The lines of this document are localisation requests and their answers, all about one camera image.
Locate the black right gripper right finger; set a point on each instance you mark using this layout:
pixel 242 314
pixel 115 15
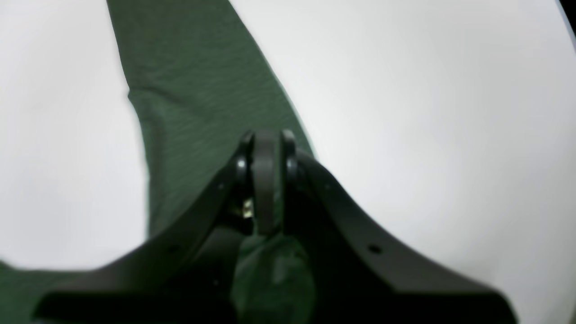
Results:
pixel 364 275

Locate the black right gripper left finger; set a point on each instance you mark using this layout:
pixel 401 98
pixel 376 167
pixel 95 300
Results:
pixel 184 274

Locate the dark green long-sleeve shirt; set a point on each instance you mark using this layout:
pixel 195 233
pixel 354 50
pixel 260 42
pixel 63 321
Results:
pixel 115 116

